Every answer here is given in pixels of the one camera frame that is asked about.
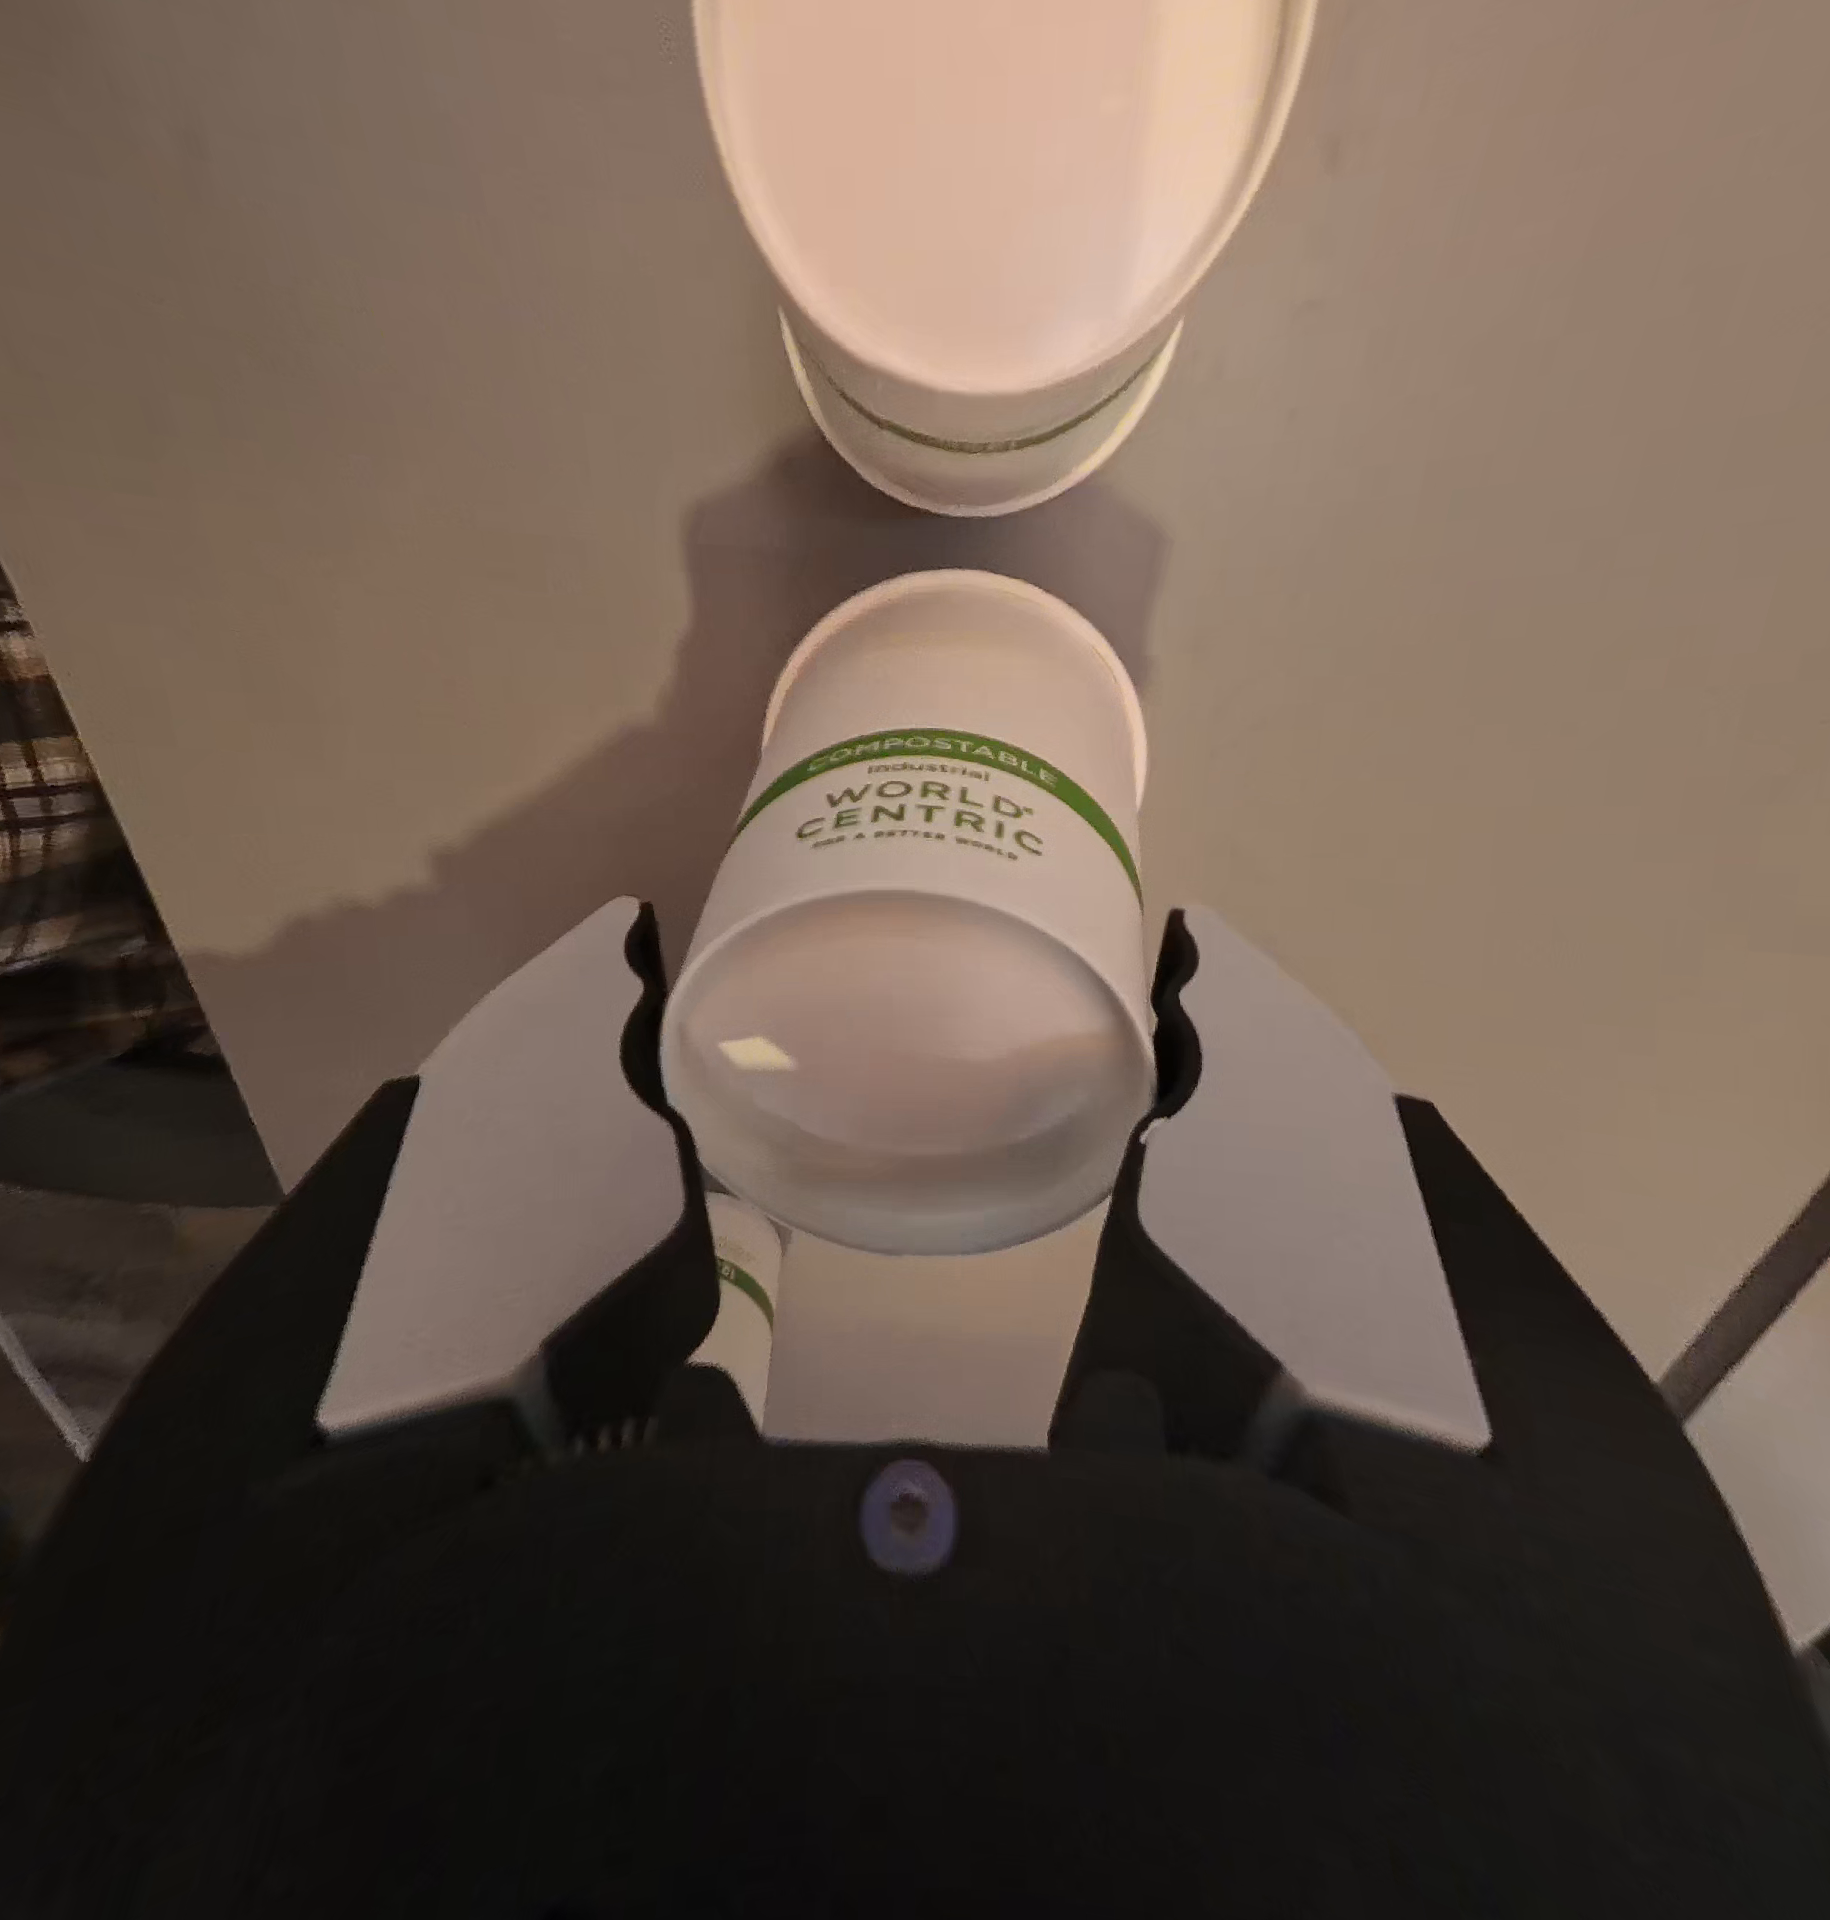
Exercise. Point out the person's plaid shirt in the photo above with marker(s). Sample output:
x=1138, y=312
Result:
x=29, y=824

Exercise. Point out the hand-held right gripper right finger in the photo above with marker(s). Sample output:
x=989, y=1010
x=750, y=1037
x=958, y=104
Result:
x=1290, y=1216

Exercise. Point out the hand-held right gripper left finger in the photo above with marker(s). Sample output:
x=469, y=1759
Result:
x=494, y=1200

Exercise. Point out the white cup green band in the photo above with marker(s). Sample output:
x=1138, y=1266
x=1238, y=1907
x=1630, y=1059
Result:
x=932, y=900
x=1004, y=182
x=747, y=1307

